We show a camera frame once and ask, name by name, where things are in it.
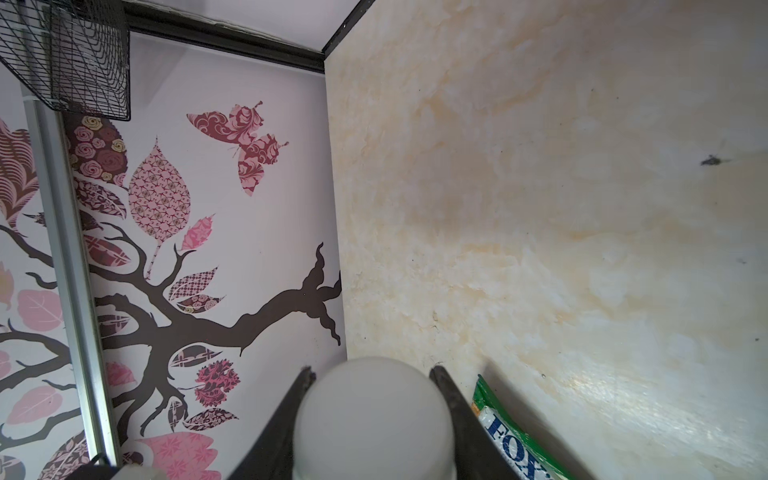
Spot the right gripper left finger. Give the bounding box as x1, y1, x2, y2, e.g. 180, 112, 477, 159
228, 366, 316, 480

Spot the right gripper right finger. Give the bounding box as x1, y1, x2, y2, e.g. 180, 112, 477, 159
429, 365, 518, 480

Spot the green label small bottle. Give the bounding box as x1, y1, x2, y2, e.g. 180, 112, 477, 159
292, 357, 457, 479

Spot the Fox's candy bag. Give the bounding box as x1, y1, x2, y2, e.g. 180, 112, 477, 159
471, 374, 573, 480

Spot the aluminium wall rail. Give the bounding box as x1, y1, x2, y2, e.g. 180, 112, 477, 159
22, 91, 121, 466

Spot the black wire wall basket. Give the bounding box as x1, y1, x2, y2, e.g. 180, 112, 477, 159
1, 0, 131, 121

